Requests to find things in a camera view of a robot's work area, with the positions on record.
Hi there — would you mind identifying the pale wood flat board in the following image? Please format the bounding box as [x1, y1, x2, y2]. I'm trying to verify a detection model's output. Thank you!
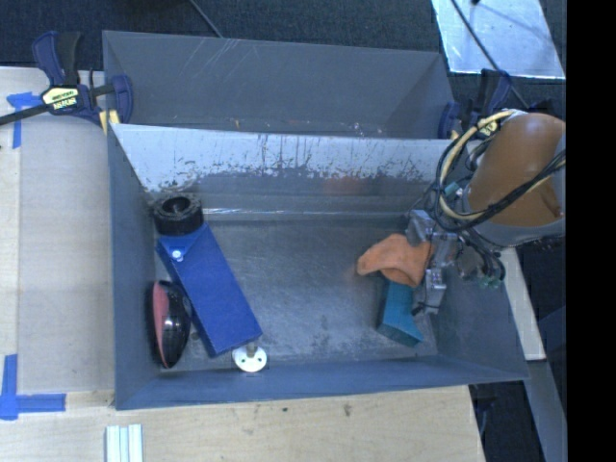
[17, 113, 117, 397]

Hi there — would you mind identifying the black ribbed round cap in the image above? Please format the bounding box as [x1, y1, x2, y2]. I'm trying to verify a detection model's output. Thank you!
[152, 193, 205, 238]

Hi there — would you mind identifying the red and black oval brush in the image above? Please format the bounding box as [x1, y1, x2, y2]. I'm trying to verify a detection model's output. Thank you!
[145, 279, 194, 371]

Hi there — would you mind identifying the teal flat block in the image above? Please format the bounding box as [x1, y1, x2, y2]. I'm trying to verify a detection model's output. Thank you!
[374, 279, 426, 348]

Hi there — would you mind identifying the orange cloth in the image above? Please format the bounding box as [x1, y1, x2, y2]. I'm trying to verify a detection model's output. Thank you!
[355, 232, 435, 289]

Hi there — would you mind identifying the grey metal bin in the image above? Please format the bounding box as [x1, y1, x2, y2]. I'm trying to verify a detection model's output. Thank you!
[100, 30, 531, 412]

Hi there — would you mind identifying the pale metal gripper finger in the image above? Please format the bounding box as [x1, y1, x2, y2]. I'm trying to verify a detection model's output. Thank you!
[425, 267, 449, 311]
[412, 284, 434, 317]

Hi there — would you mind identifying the blue flat box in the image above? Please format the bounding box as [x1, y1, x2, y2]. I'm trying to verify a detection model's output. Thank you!
[155, 222, 264, 359]

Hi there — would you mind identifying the white disc with stem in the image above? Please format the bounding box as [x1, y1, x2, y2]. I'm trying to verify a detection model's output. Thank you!
[231, 343, 269, 373]

